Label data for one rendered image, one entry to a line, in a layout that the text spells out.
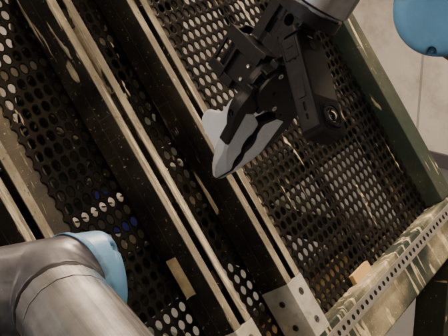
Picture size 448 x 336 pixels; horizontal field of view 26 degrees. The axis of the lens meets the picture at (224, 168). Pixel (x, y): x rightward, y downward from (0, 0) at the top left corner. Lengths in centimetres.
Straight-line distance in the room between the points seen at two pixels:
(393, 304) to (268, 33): 136
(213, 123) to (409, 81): 447
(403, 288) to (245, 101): 143
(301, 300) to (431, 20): 122
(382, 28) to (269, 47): 450
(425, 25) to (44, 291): 37
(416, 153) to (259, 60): 172
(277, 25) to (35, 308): 46
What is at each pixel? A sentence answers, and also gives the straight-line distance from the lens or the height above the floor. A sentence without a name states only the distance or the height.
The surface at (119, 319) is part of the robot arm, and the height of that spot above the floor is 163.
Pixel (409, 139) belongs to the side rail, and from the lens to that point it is 268.
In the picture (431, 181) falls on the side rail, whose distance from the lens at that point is 270.
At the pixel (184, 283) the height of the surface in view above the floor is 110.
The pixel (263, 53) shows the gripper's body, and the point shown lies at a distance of 99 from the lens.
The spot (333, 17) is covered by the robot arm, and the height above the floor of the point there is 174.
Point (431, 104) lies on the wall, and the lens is 545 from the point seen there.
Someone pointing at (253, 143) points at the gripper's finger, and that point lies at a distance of 104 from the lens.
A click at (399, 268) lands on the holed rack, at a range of 237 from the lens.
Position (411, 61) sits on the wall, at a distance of 546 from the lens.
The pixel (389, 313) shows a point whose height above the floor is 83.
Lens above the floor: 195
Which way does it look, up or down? 21 degrees down
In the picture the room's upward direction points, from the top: straight up
